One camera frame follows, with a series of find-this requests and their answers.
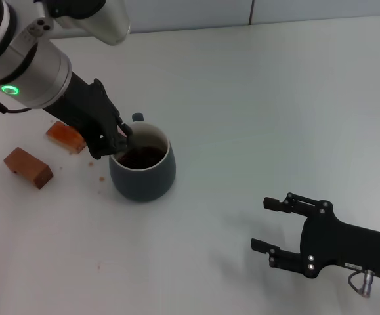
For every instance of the flat brown wooden block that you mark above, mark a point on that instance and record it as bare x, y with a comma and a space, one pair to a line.
65, 134

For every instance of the tall brown wooden block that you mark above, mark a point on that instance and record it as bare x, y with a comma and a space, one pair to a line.
32, 169

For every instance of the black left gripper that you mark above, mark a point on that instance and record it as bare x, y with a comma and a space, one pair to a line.
78, 108

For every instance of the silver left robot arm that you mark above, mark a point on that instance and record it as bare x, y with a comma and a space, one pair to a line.
35, 65

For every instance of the dark brown coffee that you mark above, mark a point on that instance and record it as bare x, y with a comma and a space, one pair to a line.
147, 158

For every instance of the grey ceramic cup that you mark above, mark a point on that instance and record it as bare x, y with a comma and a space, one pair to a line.
142, 183

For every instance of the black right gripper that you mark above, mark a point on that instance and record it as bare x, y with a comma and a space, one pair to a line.
347, 244

